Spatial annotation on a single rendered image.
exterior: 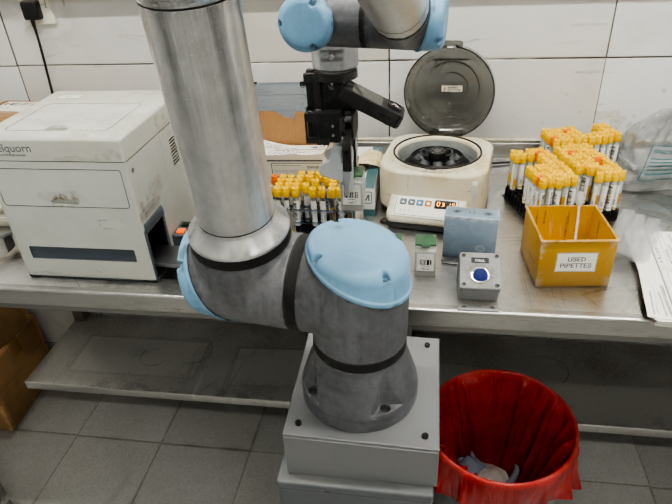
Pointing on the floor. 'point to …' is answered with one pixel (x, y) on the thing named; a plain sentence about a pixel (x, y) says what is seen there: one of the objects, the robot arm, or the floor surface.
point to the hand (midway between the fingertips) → (352, 181)
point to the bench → (570, 309)
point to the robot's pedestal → (346, 490)
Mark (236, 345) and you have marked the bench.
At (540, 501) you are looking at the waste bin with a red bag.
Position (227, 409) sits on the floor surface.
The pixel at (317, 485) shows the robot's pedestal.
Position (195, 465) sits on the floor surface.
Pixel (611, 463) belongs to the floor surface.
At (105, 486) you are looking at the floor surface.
